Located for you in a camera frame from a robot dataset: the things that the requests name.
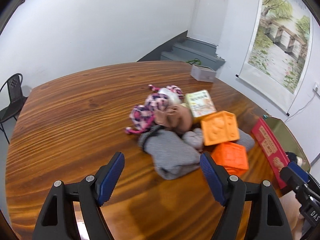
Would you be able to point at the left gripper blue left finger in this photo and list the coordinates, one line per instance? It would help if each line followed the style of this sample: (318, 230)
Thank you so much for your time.
(57, 217)

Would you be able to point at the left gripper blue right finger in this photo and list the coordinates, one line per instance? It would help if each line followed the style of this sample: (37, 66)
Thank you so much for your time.
(267, 219)

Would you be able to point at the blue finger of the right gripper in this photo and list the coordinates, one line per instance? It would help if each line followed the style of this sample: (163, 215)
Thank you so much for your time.
(294, 176)

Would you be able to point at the black sock ball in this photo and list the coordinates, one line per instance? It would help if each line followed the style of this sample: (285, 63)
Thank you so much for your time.
(292, 157)

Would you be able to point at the orange embossed cube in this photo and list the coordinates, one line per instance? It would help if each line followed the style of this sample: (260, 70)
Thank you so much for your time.
(219, 122)
(232, 156)

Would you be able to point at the grey sock with black cuff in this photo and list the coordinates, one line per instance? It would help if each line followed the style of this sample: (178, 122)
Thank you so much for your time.
(172, 157)

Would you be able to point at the yellow green medicine box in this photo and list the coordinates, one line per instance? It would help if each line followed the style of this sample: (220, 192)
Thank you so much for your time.
(200, 103)

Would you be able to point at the tan knotted stocking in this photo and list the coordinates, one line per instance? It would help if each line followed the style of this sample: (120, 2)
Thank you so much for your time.
(177, 118)

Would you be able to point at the pink leopard plush toy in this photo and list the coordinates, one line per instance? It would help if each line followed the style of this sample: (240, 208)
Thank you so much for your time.
(143, 116)

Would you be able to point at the right hand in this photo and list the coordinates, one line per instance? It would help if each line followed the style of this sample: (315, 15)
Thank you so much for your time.
(291, 207)

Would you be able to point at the red rectangular tin box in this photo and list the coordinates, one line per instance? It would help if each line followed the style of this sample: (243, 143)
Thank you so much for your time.
(275, 139)

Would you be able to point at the landscape scroll painting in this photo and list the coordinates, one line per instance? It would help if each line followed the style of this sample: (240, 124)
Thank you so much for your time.
(279, 51)

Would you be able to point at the black metal chair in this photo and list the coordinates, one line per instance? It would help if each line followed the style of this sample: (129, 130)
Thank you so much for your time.
(16, 100)

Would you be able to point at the grey tissue box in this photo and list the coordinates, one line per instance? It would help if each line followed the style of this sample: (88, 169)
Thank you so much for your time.
(202, 73)

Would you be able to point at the white mesh sponge ball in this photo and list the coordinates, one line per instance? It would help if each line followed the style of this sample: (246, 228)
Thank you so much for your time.
(172, 96)

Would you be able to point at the green paper bag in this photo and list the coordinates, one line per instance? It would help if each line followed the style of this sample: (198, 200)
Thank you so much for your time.
(194, 61)

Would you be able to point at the grey stairs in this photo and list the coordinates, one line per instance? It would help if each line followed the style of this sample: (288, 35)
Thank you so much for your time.
(184, 48)

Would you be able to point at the door with window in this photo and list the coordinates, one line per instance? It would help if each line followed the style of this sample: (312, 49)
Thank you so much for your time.
(207, 20)

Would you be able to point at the wall power socket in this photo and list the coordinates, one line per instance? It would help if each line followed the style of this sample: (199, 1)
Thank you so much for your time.
(316, 88)

